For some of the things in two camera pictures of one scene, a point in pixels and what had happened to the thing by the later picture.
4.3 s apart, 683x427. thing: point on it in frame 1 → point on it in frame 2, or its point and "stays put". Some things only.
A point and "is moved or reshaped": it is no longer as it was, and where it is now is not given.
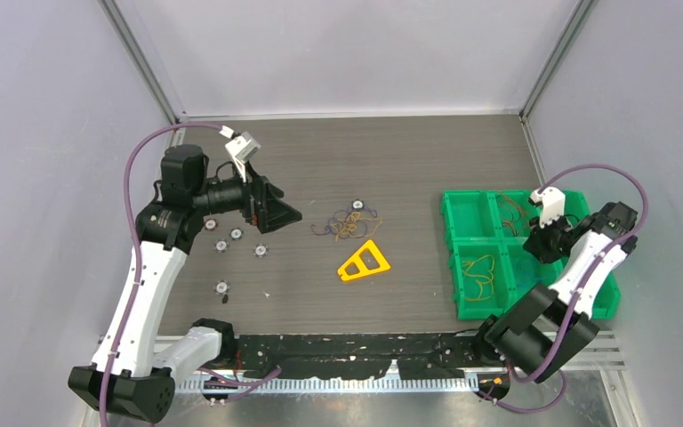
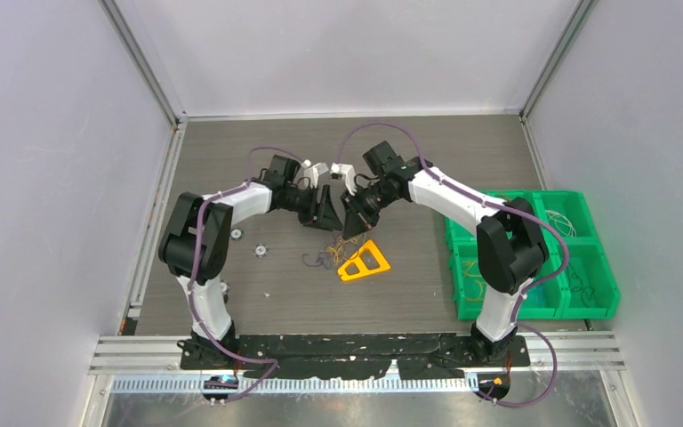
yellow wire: (481, 267) stays put
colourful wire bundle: (352, 224) is moved or reshaped
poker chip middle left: (261, 250) stays put
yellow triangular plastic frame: (362, 268) stays put
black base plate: (414, 356) stays put
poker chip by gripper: (237, 233) stays put
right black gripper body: (552, 240) → (366, 204)
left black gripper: (262, 203) → (327, 218)
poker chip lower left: (221, 287) stays put
